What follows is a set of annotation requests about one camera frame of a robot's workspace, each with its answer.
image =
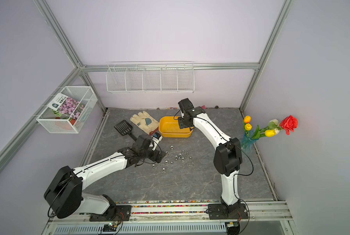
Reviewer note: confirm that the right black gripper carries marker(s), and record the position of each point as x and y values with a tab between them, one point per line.
182	122

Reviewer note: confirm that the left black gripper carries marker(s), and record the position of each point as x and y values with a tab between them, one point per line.
154	157

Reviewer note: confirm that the yellow plastic storage box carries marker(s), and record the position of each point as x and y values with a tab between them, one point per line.
169	128

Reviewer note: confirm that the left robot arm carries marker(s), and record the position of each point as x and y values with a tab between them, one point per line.
65	194

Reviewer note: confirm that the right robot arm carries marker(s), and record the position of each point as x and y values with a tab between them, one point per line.
227	159

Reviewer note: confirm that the black slotted scoop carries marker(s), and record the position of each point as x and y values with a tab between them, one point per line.
124	128

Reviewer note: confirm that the beige work glove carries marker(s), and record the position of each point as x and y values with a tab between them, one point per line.
145	122

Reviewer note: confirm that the orange artificial tulip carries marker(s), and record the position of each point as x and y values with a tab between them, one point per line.
247	120

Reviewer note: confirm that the blue glass vase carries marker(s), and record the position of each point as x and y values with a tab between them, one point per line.
247	142

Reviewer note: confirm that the purple flower seed packet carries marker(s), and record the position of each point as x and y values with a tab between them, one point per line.
66	107

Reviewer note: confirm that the yellow white artificial tulip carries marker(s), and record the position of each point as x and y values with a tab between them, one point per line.
271	132

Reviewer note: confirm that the red artificial rose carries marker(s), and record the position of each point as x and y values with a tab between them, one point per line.
289	124

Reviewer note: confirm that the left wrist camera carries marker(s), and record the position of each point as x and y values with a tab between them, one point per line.
156	138

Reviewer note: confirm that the white wire wall shelf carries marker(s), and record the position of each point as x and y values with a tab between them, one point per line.
178	80

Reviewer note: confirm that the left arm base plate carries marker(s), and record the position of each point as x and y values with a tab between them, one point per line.
114	213

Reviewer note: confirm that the white wire basket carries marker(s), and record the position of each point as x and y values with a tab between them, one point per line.
55	125

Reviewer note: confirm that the aluminium frame rail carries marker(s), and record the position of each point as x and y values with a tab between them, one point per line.
172	65

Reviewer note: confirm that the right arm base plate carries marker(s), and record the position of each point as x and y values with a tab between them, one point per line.
221	211

